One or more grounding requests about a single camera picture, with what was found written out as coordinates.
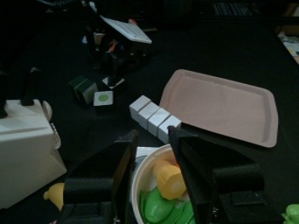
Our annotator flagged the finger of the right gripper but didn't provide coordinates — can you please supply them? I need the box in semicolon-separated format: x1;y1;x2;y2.
91;49;104;71
107;52;122;79

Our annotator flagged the dark sushi roll white face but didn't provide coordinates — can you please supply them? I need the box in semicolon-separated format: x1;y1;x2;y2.
100;75;127;90

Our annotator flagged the light green toy food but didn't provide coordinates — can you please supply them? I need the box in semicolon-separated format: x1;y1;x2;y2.
280;203;299;224

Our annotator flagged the pale clutter beside table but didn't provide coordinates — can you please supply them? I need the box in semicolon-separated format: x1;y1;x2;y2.
276;28;299;65

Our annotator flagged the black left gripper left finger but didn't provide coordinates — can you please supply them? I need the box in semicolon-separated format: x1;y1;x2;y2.
63;129;140;224

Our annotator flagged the white round bowl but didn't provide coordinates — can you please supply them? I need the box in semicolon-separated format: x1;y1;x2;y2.
130;143;198;224

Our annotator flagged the black keyboard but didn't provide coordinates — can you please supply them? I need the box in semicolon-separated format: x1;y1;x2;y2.
210;1;255;18

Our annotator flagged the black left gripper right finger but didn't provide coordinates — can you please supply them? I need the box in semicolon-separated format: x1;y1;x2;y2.
167;125;283;224

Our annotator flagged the white toy kitchen appliance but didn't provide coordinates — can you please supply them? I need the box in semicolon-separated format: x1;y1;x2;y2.
0;67;68;210

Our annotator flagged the dark sushi roll green centre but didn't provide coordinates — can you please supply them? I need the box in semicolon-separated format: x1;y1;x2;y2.
92;89;116;114

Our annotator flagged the green and white sushi block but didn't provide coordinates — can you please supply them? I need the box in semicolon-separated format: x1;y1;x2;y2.
68;75;99;105

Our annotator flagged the green toy vegetable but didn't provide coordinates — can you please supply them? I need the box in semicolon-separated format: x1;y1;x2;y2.
139;186;196;224

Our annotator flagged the pink plastic tray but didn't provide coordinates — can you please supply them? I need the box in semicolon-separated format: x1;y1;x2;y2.
159;68;280;149

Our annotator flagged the yellow toy food piece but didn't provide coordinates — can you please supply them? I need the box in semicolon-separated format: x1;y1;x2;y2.
152;159;188;201

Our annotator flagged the yellow toy fruit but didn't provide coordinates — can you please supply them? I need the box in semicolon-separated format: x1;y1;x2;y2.
42;182;67;212

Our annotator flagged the white sushi roll piece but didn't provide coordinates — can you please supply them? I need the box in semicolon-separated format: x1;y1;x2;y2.
156;115;183;144
128;94;154;123
147;108;172;137
136;101;162;131

